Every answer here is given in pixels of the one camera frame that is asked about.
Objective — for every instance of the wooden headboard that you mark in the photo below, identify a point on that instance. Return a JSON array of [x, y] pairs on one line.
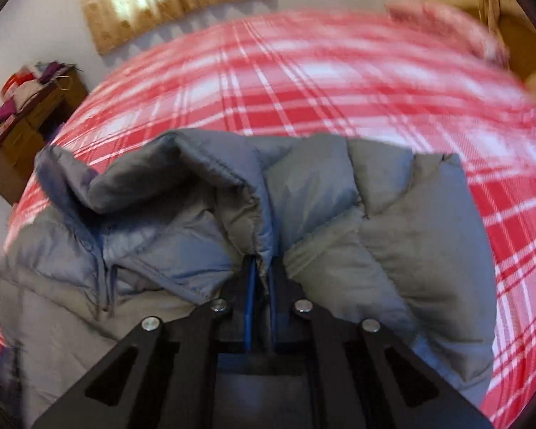
[[509, 22]]

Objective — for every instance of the pink folded blanket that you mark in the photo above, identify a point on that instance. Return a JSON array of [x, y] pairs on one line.
[[446, 31]]

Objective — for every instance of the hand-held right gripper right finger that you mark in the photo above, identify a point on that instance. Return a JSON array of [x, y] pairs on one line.
[[273, 299]]

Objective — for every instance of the red plaid bed sheet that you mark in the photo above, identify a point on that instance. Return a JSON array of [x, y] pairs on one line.
[[339, 89]]

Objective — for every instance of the brown wooden cabinet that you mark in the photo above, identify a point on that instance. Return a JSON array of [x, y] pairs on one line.
[[31, 129]]

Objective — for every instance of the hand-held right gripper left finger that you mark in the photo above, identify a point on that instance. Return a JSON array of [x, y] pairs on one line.
[[250, 295]]

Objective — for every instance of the grey-blue puffer jacket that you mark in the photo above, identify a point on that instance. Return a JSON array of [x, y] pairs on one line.
[[169, 232]]

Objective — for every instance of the pile of colourful clothes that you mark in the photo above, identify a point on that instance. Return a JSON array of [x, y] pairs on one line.
[[22, 94]]

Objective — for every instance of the yellow patterned curtain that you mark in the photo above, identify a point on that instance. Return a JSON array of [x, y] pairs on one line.
[[169, 0]]

